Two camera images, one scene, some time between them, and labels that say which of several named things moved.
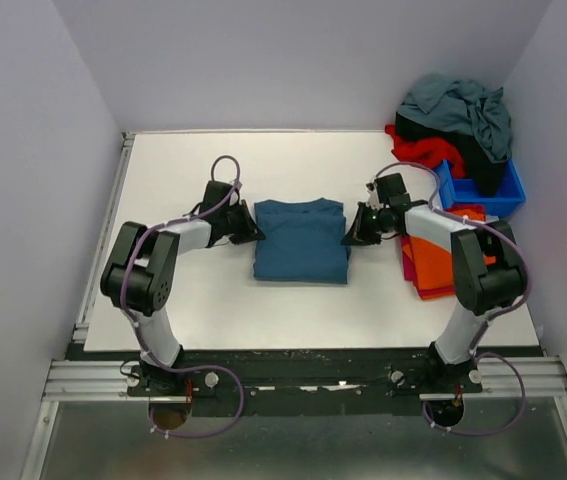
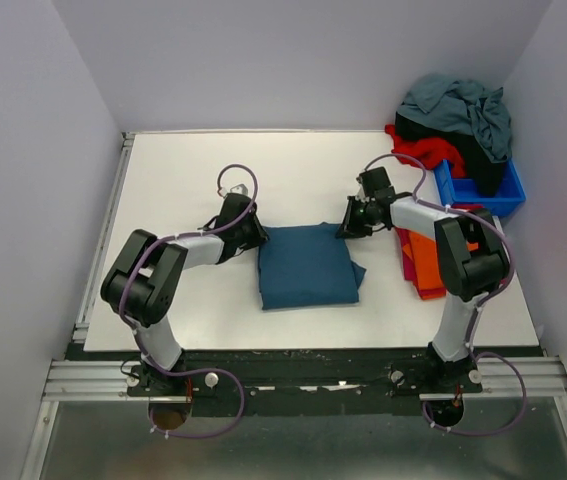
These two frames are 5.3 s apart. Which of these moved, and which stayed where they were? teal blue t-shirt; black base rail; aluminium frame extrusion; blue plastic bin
Moved: teal blue t-shirt
Stayed: aluminium frame extrusion; blue plastic bin; black base rail
